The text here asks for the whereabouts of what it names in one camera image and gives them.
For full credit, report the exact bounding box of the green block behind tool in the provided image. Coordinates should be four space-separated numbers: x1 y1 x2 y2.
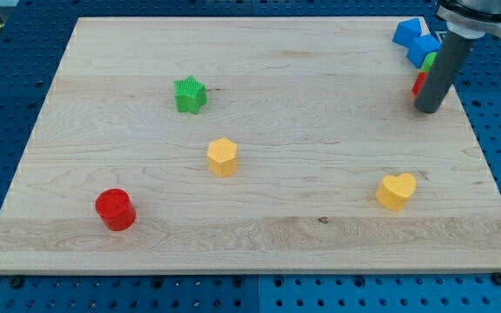
419 51 438 72

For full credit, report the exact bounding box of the blue block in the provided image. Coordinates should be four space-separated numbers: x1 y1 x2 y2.
406 35 441 69
392 18 422 48

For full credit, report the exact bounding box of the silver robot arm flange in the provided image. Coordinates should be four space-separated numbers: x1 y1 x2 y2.
437 0 501 39

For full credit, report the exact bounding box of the red star block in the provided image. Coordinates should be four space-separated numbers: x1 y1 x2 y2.
411 71 428 96

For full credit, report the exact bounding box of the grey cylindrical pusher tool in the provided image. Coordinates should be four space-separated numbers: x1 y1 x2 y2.
414 30 475 114

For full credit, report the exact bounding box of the blue block near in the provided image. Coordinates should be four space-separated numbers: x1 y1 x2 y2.
406 35 441 69

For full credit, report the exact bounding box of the blue block far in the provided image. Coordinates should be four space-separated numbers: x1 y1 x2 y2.
392 18 422 48

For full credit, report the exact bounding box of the wooden board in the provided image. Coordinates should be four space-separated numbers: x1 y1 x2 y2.
0 17 501 276

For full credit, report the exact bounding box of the yellow heart block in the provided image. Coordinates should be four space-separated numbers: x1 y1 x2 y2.
375 173 417 211

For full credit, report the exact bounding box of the green star block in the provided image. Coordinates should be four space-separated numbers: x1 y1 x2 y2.
174 76 207 115

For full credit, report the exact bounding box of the red cylinder block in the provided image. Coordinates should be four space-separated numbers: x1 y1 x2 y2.
95 189 137 231

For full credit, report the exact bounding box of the yellow hexagon block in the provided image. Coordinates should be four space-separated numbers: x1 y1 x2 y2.
207 137 237 177

